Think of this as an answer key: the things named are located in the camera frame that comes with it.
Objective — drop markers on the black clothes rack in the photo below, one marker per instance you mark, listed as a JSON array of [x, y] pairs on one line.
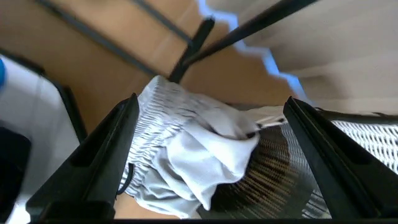
[[192, 46]]

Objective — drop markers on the pale grey shorts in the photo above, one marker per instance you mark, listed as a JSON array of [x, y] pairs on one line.
[[192, 149]]

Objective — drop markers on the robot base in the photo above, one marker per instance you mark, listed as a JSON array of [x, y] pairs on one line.
[[25, 109]]

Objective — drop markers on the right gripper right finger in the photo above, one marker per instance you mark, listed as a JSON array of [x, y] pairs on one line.
[[342, 174]]

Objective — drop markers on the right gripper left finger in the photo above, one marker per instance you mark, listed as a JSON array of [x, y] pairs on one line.
[[68, 183]]

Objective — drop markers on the white laundry basket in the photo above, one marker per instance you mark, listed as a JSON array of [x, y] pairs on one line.
[[373, 140]]

